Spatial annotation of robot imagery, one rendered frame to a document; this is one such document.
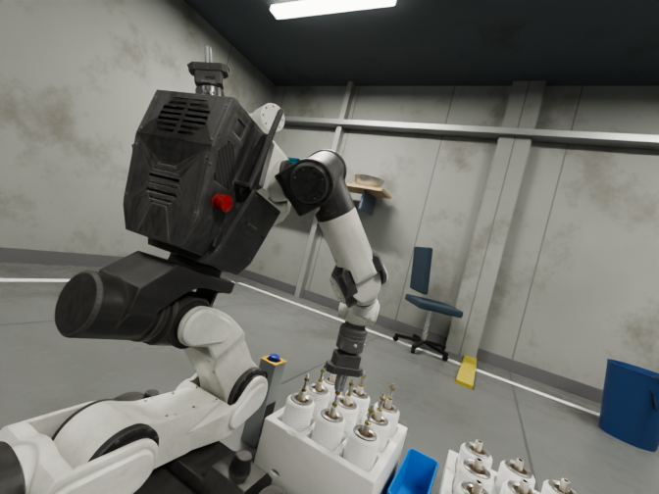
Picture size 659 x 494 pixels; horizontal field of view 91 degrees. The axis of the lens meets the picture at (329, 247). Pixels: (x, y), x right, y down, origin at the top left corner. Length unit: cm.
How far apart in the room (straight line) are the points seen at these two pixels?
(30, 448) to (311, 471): 71
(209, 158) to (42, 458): 56
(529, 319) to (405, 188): 187
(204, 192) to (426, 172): 353
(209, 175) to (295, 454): 88
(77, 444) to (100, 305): 29
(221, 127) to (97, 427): 60
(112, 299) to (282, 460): 78
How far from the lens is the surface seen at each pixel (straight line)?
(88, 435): 82
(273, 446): 123
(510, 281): 377
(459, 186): 392
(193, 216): 63
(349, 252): 72
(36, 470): 77
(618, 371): 306
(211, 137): 64
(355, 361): 109
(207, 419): 96
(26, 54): 368
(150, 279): 67
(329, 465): 114
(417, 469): 148
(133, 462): 80
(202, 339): 77
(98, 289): 65
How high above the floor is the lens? 78
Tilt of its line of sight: 1 degrees down
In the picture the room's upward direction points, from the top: 14 degrees clockwise
